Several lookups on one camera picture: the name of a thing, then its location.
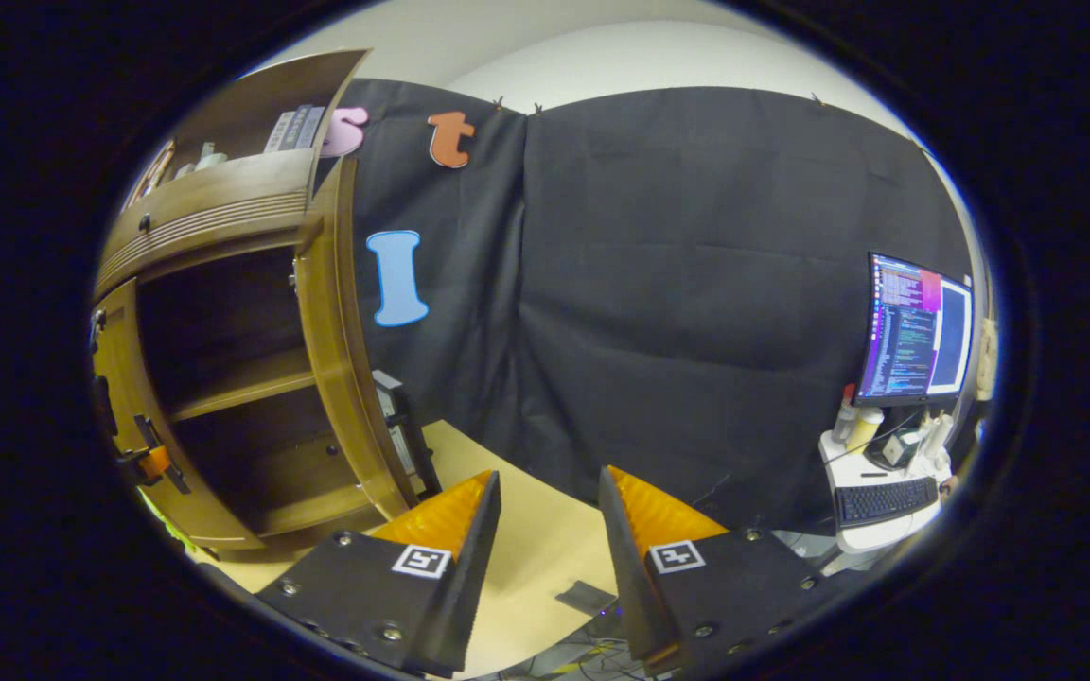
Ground cream bottle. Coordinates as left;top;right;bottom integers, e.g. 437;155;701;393
848;407;885;453

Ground wooden shoe cabinet door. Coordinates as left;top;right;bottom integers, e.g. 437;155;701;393
293;156;442;521
91;277;264;552

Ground grey flat plate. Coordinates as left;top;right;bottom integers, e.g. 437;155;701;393
554;580;618;619

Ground black backdrop cloth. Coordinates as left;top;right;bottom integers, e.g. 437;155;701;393
316;78;976;535

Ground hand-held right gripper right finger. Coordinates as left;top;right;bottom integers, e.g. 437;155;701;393
598;465;849;677

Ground black door handle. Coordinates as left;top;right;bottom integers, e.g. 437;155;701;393
372;369;442;499
133;414;193;496

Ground yellow-green object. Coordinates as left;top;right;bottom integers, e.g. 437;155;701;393
136;487;194;557

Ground computer monitor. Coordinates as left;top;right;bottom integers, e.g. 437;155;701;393
853;251;975;408

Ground tangled floor cables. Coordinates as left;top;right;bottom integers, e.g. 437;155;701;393
498;636;659;680

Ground black keyboard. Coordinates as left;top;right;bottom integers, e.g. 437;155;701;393
834;476;941;529

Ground wooden cabinet inner shelf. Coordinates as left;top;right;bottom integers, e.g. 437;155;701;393
167;348;317;424

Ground white computer cart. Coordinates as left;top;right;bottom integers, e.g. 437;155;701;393
817;426;955;556

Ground wooden double-door shoe cabinet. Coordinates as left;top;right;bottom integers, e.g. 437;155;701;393
91;47;442;564

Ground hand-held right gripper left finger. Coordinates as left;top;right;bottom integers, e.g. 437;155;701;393
255;470;502;679

